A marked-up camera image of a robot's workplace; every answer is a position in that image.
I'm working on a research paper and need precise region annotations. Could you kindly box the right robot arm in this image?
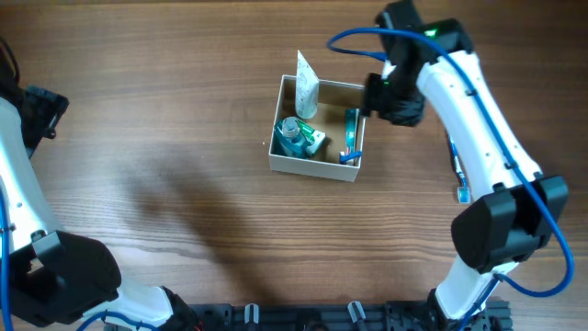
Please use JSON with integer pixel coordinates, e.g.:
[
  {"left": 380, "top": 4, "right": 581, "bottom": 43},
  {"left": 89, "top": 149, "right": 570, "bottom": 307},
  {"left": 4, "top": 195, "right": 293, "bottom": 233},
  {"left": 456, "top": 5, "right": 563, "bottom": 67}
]
[{"left": 361, "top": 1, "right": 569, "bottom": 330}]

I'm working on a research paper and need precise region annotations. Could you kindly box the white square cardboard box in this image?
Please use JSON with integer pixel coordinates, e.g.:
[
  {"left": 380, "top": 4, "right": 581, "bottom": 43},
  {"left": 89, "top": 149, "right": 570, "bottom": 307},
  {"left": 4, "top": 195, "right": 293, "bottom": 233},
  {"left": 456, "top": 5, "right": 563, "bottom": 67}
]
[{"left": 268, "top": 74, "right": 366, "bottom": 182}]

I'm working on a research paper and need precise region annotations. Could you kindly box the teal mouthwash bottle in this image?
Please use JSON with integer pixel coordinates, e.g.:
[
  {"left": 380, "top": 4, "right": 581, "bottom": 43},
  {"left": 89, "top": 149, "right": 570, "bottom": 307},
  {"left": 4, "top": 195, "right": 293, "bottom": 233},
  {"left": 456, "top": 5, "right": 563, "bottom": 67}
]
[{"left": 274, "top": 117, "right": 309, "bottom": 159}]

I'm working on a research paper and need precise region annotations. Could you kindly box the white leaf-print lotion tube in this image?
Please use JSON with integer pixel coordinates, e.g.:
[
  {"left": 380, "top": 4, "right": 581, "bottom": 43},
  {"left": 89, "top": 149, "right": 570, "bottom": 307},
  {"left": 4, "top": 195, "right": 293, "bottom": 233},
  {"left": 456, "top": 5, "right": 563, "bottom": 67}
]
[{"left": 295, "top": 51, "right": 320, "bottom": 120}]

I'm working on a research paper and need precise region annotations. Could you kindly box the blue disposable razor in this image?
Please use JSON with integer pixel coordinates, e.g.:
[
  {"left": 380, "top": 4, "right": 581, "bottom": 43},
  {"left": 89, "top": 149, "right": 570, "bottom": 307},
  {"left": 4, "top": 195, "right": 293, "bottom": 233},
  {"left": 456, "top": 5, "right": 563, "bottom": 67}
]
[{"left": 339, "top": 151, "right": 362, "bottom": 166}]

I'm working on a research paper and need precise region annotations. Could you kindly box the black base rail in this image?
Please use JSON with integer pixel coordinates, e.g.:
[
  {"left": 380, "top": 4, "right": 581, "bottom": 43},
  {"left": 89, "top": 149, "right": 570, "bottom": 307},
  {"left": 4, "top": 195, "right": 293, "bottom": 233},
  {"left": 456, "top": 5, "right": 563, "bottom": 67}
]
[{"left": 174, "top": 301, "right": 514, "bottom": 331}]

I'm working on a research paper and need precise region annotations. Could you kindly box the left blue cable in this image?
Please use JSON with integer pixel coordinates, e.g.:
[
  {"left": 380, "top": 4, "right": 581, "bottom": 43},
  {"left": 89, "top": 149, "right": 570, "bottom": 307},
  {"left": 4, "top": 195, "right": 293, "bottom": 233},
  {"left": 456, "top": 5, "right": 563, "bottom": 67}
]
[{"left": 0, "top": 188, "right": 162, "bottom": 331}]

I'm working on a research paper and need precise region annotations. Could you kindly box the blue white toothbrush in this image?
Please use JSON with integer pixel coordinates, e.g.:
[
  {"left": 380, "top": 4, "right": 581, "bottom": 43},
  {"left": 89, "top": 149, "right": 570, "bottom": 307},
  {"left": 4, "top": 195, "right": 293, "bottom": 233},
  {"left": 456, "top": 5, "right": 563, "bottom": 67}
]
[{"left": 447, "top": 136, "right": 470, "bottom": 204}]

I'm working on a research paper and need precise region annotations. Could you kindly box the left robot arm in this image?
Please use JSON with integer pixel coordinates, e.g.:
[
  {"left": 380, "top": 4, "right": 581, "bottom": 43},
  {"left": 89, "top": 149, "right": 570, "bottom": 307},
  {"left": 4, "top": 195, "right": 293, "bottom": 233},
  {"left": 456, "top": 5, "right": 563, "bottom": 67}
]
[{"left": 1, "top": 41, "right": 203, "bottom": 330}]

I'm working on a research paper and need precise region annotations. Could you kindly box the red green toothpaste tube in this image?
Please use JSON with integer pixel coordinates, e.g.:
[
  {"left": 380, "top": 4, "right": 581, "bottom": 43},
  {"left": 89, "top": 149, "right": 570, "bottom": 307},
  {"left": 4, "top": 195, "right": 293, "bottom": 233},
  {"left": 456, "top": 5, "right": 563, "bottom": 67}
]
[{"left": 345, "top": 108, "right": 359, "bottom": 155}]

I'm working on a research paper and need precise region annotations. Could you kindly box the green white soap packet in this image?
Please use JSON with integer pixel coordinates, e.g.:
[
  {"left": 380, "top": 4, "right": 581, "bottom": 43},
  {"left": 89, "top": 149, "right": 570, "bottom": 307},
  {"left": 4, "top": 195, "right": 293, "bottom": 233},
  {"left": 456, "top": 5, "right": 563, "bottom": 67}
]
[{"left": 297, "top": 119, "right": 326, "bottom": 157}]

